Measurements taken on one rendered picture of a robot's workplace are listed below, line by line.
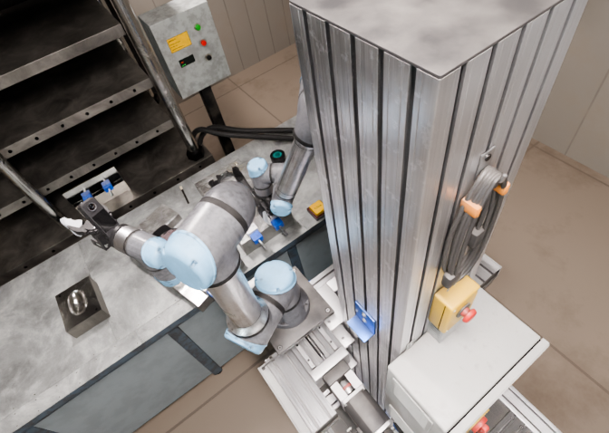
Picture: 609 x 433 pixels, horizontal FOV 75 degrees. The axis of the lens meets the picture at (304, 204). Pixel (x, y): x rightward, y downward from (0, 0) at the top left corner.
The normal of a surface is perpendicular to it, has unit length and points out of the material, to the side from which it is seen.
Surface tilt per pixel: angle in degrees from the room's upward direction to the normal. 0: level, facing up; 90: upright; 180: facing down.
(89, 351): 0
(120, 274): 0
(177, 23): 90
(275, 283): 7
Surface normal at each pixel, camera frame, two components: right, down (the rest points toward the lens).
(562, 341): -0.14, -0.61
